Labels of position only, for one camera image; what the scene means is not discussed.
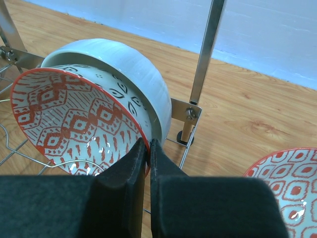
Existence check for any red ikat pattern bowl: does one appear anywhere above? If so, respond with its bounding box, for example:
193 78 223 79
244 148 317 238

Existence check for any red geometric pattern bowl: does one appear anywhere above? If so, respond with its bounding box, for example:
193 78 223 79
10 64 152 176

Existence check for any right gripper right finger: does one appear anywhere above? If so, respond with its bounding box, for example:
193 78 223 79
150 139 289 238

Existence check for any plain white bowl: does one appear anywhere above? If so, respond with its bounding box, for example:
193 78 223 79
41 38 172 144

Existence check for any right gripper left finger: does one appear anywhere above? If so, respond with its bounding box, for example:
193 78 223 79
0 139 146 238

